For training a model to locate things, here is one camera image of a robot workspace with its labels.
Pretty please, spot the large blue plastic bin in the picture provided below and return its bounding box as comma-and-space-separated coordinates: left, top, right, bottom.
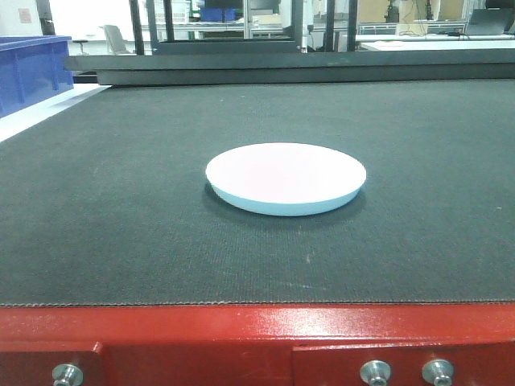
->
1, 35, 73, 117

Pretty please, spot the white round plate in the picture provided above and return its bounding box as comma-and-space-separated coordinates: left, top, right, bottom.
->
205, 142, 367, 216

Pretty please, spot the black conveyor belt mat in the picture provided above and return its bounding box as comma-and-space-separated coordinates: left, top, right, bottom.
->
0, 78, 515, 307

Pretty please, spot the blue crate in background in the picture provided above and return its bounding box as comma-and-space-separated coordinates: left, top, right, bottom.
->
200, 7, 236, 23

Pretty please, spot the white background table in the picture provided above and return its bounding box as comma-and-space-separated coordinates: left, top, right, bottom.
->
356, 34, 514, 51

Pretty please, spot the grey office chair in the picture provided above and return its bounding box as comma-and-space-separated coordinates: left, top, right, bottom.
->
101, 25, 133, 55

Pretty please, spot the silver bolt middle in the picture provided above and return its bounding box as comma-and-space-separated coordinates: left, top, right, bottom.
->
360, 359, 391, 386

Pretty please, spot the silver bolt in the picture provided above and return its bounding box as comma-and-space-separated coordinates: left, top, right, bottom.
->
422, 359, 455, 386
51, 363, 84, 386
360, 359, 391, 386

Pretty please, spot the silver bolt right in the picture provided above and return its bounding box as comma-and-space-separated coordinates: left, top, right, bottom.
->
422, 359, 455, 386

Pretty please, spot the silver bolt left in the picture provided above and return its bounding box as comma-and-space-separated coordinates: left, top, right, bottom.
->
51, 363, 84, 386

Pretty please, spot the red metal conveyor frame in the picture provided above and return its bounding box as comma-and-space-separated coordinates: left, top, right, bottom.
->
1, 303, 514, 385

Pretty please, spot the dark grey conveyor end frame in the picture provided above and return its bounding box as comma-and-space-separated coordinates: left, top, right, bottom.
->
64, 48, 514, 86

